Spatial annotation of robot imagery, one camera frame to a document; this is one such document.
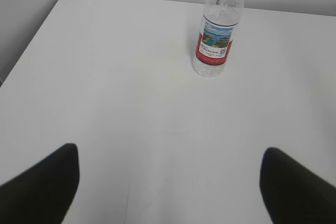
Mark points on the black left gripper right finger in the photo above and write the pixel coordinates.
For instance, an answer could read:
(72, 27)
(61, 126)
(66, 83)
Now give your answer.
(292, 193)

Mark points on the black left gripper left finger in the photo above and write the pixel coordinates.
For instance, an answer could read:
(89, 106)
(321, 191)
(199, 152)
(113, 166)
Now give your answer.
(44, 192)

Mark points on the clear plastic water bottle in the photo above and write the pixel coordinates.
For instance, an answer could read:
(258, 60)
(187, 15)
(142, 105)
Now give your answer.
(217, 31)

